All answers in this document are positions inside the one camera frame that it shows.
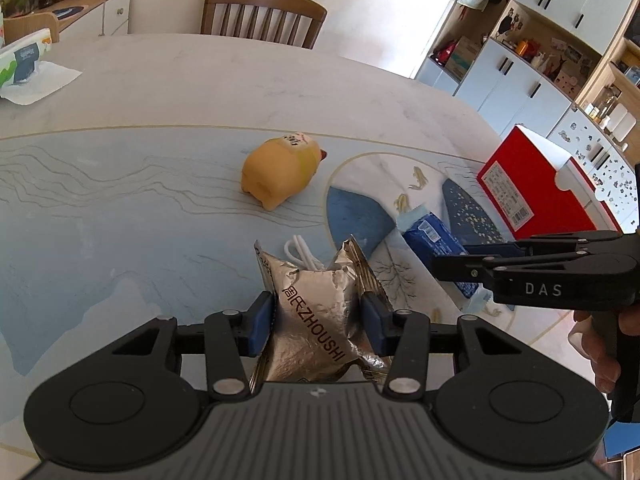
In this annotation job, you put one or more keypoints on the gold foil snack bag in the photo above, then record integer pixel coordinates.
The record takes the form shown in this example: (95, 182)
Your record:
(315, 320)

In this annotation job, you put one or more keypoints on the wooden shelving unit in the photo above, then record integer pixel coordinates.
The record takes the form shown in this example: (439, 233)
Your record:
(550, 35)

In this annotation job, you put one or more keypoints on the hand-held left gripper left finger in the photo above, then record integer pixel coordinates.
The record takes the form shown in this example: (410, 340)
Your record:
(262, 320)

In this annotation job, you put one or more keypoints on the blue snack packet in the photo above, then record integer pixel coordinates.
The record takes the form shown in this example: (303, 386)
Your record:
(430, 235)

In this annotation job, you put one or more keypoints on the wooden slat-back chair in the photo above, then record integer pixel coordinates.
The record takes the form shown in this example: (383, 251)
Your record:
(260, 2)
(30, 22)

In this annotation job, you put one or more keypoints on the yellow squishy animal toy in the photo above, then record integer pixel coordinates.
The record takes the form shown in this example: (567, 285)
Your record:
(280, 170)

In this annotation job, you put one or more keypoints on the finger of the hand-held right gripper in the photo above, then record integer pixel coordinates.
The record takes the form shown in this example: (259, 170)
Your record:
(490, 249)
(460, 269)

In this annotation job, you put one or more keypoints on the red toy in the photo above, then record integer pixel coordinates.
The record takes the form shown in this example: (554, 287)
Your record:
(444, 54)

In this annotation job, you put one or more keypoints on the red cardboard box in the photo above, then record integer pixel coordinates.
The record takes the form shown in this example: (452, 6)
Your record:
(530, 180)

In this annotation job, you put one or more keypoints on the marble patterned desktop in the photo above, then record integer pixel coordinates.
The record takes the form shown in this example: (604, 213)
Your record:
(150, 110)

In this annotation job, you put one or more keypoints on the glass jar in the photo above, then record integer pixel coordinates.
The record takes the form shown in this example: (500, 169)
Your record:
(607, 102)

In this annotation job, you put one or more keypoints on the blue round coaster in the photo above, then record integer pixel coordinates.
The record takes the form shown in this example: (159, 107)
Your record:
(67, 12)

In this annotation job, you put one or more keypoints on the person's right hand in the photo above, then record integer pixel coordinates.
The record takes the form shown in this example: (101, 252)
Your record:
(602, 360)

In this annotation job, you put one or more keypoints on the white storage container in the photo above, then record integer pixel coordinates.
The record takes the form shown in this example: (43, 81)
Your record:
(622, 124)

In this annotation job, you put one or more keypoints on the white sideboard wooden top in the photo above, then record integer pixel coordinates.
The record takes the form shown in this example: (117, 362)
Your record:
(112, 10)

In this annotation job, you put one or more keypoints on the white cabinet with stickers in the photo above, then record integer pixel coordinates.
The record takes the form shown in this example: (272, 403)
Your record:
(595, 155)

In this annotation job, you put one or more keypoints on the opened tissue paper pack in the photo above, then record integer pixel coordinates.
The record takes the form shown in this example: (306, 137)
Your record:
(22, 60)

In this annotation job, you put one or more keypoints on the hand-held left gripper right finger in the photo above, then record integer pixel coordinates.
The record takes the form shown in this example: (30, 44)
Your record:
(372, 322)

